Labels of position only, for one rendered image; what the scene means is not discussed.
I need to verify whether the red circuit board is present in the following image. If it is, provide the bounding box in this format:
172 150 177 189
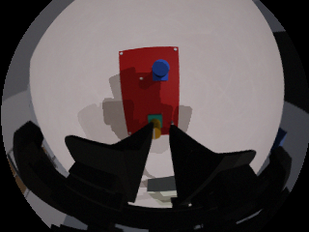
119 46 181 139

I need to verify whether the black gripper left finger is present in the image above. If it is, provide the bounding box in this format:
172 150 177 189
65 121 154 202

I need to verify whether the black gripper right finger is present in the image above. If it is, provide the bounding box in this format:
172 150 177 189
169 124 256 205

